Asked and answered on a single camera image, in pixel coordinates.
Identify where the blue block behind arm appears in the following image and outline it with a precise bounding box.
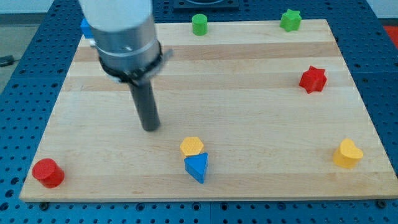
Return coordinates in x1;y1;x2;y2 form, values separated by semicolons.
80;18;93;39

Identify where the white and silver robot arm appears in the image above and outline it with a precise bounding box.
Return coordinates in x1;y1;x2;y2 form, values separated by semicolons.
79;0;173;86

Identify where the wooden board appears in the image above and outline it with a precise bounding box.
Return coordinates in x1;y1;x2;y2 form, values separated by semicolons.
20;19;397;202

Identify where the yellow hexagon block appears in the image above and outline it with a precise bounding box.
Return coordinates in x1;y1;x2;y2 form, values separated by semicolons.
180;137;204;158

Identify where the blue triangle block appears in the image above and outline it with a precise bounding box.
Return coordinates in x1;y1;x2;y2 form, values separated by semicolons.
184;152;208;184

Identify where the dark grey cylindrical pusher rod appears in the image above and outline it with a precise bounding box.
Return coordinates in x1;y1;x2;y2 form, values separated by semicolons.
128;82;160;131

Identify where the green cylinder block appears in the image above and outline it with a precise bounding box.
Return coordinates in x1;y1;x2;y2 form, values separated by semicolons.
192;14;208;36

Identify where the red star block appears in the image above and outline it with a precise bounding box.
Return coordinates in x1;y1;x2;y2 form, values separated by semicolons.
299;65;327;94

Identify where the green star block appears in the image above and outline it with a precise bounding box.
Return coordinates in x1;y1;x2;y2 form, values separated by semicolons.
279;9;302;32

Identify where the yellow heart block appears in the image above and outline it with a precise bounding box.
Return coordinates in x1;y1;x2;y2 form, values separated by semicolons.
333;138;364;169

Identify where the red cylinder block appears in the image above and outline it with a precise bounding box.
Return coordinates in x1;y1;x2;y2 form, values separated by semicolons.
32;158;65;189

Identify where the blue perforated table panel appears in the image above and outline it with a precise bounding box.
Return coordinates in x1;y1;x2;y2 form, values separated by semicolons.
1;0;397;223

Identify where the black device on floor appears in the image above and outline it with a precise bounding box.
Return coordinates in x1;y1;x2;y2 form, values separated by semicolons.
0;55;15;67

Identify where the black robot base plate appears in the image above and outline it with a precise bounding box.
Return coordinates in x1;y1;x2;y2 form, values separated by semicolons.
172;0;239;10

